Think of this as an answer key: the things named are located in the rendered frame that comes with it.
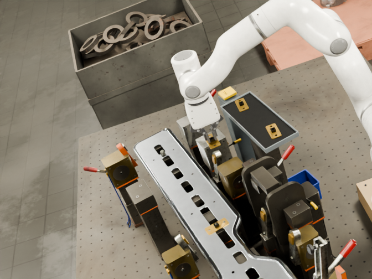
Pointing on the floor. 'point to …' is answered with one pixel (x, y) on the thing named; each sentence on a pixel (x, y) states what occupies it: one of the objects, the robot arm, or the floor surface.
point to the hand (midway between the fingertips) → (210, 135)
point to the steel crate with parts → (136, 58)
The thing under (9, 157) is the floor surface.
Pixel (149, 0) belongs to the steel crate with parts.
